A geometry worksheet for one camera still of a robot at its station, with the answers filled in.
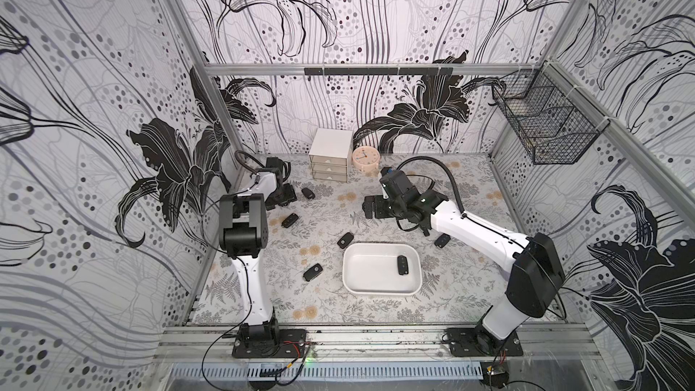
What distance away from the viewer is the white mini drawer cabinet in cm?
104

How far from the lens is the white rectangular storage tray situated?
83cm

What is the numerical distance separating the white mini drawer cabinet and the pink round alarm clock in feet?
0.29

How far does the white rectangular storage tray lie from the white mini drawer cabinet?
304 mm

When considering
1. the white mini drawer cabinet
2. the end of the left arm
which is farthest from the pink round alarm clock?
the end of the left arm

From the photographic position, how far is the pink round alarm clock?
1.14m
